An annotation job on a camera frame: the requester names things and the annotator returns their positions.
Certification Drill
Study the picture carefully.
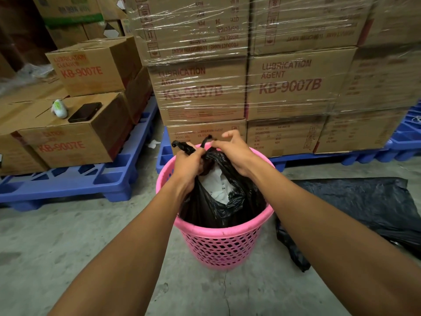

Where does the person's right hand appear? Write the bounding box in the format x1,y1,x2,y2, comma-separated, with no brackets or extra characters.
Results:
210,129,261,178

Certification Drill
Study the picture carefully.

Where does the person's left hand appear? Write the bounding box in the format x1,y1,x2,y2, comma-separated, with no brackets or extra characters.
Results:
173,145,207,194

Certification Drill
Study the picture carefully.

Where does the black plastic trash bag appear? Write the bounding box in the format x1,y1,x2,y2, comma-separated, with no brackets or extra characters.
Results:
171,135,268,229

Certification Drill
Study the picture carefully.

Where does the person's left forearm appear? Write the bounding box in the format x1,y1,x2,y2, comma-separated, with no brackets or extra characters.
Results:
48,180,201,316

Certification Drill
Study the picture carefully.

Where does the person's right forearm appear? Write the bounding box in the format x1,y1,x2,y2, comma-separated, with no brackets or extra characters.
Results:
245,155,421,316

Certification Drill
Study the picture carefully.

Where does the crumpled white paper trash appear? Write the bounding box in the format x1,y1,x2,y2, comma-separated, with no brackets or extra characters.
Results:
199,164,236,206

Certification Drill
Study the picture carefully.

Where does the red-printed cardboard box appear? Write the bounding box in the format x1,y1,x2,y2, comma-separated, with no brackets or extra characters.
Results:
45,36,143,97
18,92,134,169
0,80,70,106
123,66,153,125
0,100,50,176

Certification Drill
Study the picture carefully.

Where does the stack of wrapped cardboard cartons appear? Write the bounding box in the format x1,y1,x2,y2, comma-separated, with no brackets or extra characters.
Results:
123,0,421,158

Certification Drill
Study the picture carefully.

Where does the pink plastic mesh basket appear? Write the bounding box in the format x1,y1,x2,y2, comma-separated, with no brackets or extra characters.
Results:
155,142,275,271

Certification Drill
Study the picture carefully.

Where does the blue plastic pallet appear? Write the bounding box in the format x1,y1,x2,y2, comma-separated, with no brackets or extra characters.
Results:
155,100,421,175
0,95,159,212

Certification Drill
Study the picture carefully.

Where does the black smartphone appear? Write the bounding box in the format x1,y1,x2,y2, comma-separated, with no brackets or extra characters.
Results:
67,102,103,124

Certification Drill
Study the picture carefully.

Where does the flat black plastic bag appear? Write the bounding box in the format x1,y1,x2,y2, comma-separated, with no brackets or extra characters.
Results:
276,177,421,273

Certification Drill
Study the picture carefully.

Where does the white and green small device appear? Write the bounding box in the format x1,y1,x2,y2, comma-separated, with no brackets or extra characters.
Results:
51,99,68,119

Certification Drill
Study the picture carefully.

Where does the plain brown cardboard box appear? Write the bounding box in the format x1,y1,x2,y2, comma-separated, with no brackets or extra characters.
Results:
46,20,125,50

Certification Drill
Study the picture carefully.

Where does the crumpled clear plastic wrap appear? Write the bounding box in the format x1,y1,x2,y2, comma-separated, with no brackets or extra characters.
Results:
0,63,55,96

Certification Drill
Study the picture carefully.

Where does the cardboard box with green tape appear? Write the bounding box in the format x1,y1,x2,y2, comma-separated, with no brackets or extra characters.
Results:
31,0,106,29

